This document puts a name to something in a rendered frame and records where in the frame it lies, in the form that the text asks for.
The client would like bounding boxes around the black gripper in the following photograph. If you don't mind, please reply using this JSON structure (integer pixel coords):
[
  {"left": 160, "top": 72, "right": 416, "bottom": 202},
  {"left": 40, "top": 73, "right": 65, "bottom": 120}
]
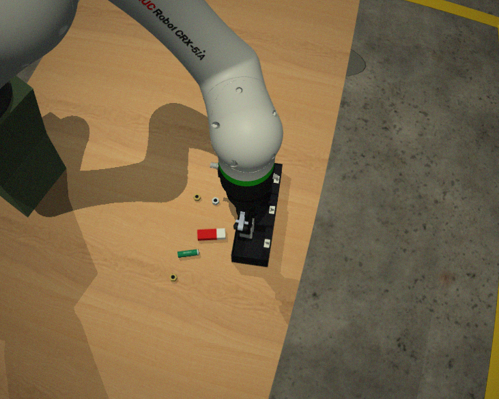
[{"left": 227, "top": 193, "right": 267, "bottom": 239}]

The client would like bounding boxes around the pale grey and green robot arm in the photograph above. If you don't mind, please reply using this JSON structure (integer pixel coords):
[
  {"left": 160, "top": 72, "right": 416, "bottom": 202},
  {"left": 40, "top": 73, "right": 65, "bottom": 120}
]
[{"left": 0, "top": 0, "right": 283, "bottom": 201}]

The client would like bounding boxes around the green battery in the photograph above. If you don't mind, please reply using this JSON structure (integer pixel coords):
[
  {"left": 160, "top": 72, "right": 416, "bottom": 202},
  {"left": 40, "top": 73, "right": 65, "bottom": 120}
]
[{"left": 177, "top": 249, "right": 199, "bottom": 258}]

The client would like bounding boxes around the black rack of three bins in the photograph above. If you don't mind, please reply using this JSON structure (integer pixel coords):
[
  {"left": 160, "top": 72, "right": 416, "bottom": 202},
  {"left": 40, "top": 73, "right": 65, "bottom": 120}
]
[{"left": 231, "top": 163, "right": 283, "bottom": 267}]

